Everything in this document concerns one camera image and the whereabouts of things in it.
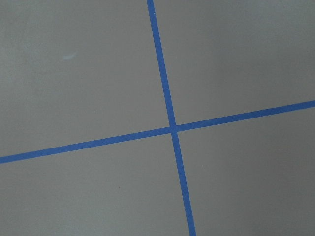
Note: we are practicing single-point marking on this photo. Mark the blue tape strip crossing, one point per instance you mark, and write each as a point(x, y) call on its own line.
point(157, 132)

